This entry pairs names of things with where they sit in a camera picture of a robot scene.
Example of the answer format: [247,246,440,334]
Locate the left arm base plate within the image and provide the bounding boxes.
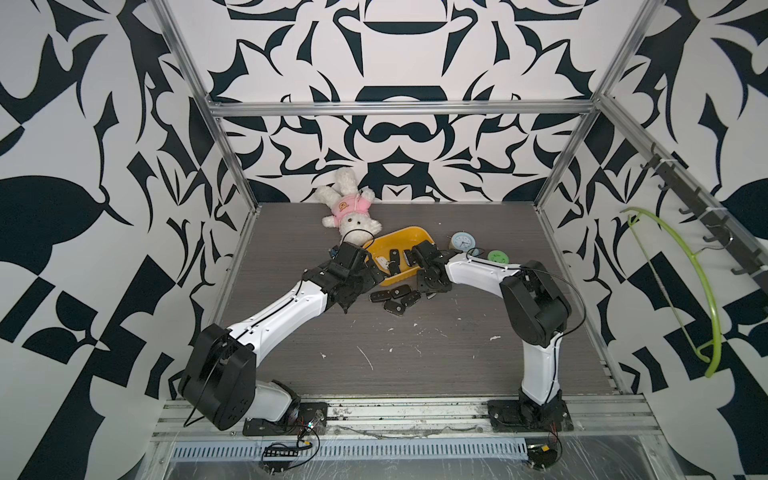
[242,400,329,437]

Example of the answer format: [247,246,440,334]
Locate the small blue alarm clock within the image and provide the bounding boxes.
[449,231,479,255]

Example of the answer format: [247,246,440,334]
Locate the yellow plastic storage box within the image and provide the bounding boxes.
[366,226,434,287]

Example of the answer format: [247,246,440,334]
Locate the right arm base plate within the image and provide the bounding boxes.
[487,391,574,433]

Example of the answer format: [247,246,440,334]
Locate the black car key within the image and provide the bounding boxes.
[387,249,401,276]
[389,285,412,299]
[369,290,392,303]
[384,300,406,316]
[400,291,422,308]

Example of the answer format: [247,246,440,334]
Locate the green lidded small jar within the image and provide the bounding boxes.
[487,250,510,265]

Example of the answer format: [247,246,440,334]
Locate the green clothes hanger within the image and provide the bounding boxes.
[618,207,724,379]

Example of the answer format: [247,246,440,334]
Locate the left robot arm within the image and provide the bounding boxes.
[179,242,385,430]

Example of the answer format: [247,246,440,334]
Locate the white plush bunny pink shirt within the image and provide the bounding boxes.
[314,167,382,246]

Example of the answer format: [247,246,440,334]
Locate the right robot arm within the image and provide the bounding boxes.
[411,241,572,423]

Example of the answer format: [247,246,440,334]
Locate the black wall hook rack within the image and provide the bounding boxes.
[643,142,767,291]

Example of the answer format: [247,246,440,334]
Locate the white cable duct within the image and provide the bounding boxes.
[171,437,528,462]

